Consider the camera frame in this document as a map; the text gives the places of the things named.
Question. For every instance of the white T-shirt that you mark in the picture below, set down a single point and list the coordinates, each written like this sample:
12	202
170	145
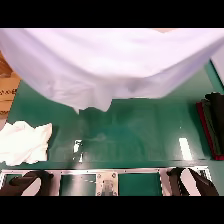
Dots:
110	63

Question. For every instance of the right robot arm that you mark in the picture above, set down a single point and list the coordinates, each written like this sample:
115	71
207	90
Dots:
188	183

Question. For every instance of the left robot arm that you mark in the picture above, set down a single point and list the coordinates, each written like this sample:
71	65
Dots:
28	183

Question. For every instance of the white garment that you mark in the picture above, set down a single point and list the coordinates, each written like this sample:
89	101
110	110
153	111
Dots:
23	143

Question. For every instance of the dark green garment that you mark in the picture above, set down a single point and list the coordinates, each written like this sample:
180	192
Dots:
210	128

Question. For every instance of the black garment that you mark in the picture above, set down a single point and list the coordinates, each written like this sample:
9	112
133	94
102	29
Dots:
217	110

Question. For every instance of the silver frame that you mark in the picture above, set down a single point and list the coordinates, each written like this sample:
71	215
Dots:
106	181

